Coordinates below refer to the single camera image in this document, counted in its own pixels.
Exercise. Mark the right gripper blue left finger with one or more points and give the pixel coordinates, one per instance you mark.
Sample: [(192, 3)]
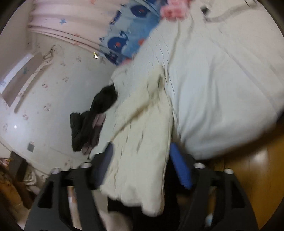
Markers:
[(99, 166)]

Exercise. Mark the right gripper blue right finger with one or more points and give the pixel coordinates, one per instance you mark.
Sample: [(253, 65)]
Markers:
[(181, 168)]

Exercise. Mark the cream padded jacket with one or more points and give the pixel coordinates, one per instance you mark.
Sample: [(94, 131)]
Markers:
[(141, 143)]

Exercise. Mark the black garment pile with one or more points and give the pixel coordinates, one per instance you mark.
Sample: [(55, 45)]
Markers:
[(86, 127)]

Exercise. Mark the person's brown hair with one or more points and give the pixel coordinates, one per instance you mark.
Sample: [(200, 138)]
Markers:
[(15, 203)]

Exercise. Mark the white bed sheet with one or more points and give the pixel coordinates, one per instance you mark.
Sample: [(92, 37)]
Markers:
[(225, 69)]

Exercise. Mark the pink star curtain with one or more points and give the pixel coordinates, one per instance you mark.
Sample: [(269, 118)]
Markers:
[(80, 22)]

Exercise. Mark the blue whale pattern quilt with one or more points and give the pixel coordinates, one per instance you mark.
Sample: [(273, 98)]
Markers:
[(129, 28)]

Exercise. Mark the pink floral cloth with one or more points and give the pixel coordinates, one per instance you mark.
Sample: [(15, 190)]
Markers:
[(175, 10)]

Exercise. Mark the wall air conditioner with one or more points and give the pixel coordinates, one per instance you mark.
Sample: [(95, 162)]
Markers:
[(17, 77)]

